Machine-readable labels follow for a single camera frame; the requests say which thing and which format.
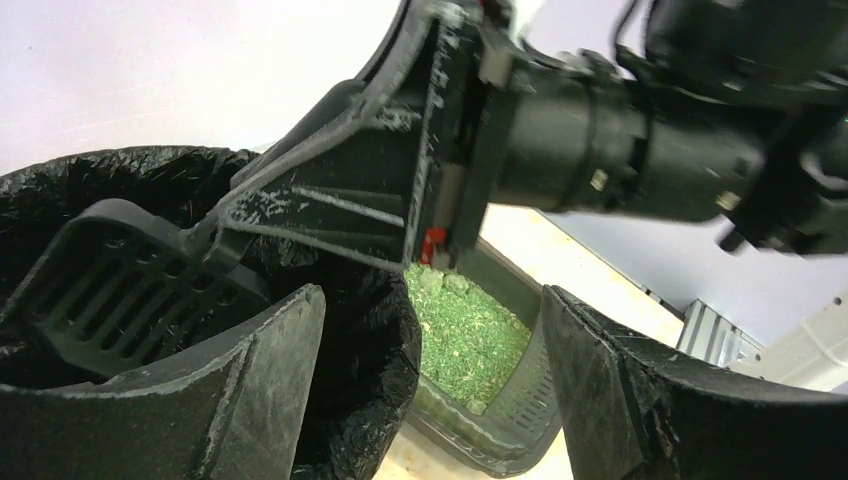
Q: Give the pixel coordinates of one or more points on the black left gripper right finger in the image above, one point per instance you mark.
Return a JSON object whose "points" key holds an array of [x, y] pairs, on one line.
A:
{"points": [[634, 408]]}

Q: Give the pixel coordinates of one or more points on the black litter scoop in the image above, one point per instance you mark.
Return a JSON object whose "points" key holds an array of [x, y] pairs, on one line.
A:
{"points": [[118, 288]]}

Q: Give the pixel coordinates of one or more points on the black bag lined bin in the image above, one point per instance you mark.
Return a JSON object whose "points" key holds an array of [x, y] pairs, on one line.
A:
{"points": [[367, 365]]}

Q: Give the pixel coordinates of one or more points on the dark grey litter box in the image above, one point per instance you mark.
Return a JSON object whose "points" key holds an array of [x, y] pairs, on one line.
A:
{"points": [[515, 430]]}

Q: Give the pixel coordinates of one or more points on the green cat litter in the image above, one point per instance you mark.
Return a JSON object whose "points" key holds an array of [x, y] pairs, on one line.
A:
{"points": [[471, 342]]}

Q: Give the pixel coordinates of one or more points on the aluminium rail frame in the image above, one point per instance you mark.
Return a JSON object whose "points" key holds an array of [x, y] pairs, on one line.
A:
{"points": [[812, 355]]}

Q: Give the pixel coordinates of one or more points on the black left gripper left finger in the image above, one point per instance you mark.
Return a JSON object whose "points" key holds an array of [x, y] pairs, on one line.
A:
{"points": [[230, 407]]}

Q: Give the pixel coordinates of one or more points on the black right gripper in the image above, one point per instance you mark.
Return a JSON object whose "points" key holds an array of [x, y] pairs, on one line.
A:
{"points": [[393, 185]]}

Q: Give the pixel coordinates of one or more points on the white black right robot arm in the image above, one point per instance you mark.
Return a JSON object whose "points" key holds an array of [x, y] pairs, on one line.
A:
{"points": [[734, 108]]}

